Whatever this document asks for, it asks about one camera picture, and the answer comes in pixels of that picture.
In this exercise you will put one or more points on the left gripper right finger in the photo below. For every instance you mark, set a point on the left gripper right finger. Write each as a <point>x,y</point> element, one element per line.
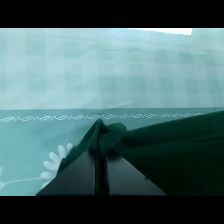
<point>130,180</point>

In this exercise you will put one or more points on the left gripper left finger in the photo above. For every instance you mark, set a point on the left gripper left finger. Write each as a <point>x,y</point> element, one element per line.
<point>75,180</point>

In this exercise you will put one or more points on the green T-shirt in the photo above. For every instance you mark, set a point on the green T-shirt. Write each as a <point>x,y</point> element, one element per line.
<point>180,156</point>

